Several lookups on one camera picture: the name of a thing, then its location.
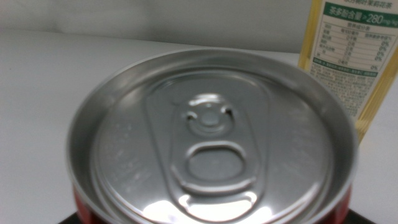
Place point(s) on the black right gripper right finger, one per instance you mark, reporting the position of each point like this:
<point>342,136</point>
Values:
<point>360,218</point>

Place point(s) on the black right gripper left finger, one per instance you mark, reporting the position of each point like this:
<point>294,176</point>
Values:
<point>70,219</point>

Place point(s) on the red cola can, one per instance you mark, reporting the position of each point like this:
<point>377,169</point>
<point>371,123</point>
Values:
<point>211,140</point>

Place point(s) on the yellow tea bottle white cap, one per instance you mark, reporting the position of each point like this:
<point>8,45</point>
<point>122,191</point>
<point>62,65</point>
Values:
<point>351,46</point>

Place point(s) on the white backdrop curtain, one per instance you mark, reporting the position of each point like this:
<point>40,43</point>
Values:
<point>124,15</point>

